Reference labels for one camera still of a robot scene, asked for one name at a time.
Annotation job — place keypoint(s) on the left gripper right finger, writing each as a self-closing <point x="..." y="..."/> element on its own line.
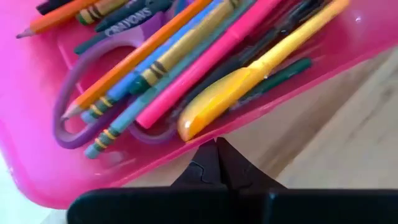
<point x="242" y="175"/>

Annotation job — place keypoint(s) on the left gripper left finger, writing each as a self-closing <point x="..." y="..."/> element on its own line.
<point x="205" y="171"/>

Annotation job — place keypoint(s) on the yellow highlighter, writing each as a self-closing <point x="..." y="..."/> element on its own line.
<point x="217" y="99"/>

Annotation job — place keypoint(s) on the teal pencil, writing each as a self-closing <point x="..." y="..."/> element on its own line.
<point x="133" y="113"/>

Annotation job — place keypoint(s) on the pink highlighter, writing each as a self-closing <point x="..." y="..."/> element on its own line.
<point x="192" y="74"/>

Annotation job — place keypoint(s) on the light blue pencil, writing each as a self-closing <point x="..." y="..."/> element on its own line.
<point x="124" y="87"/>

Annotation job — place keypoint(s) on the orange pencil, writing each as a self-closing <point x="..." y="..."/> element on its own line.
<point x="56" y="17"/>
<point x="124" y="68"/>

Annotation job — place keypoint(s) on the black pen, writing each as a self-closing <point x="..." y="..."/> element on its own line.
<point x="289" y="21"/>

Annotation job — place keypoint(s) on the pink plastic supply box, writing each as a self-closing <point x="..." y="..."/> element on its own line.
<point x="37" y="174"/>

